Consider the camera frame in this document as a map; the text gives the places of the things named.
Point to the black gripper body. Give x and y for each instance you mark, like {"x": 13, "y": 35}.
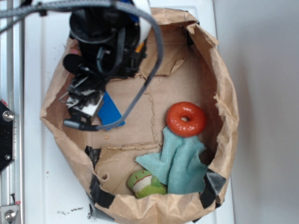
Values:
{"x": 112, "y": 43}

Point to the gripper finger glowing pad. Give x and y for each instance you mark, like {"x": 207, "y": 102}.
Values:
{"x": 87, "y": 108}
{"x": 83, "y": 90}

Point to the blue sponge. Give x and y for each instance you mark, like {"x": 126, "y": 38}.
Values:
{"x": 109, "y": 112}

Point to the brown paper bag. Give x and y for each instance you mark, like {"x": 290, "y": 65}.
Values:
{"x": 192, "y": 70}

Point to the green plush toy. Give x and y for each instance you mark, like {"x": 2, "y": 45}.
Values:
{"x": 142, "y": 183}

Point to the red donut toy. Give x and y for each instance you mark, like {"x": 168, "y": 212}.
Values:
{"x": 186, "y": 119}

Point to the teal cloth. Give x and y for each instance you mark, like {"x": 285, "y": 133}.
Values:
{"x": 178, "y": 165}

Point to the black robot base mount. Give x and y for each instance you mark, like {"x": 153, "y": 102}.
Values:
{"x": 6, "y": 136}

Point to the aluminium extrusion rail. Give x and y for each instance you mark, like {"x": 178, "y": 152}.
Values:
{"x": 11, "y": 93}

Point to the silver corner bracket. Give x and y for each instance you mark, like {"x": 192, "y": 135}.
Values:
{"x": 9, "y": 214}

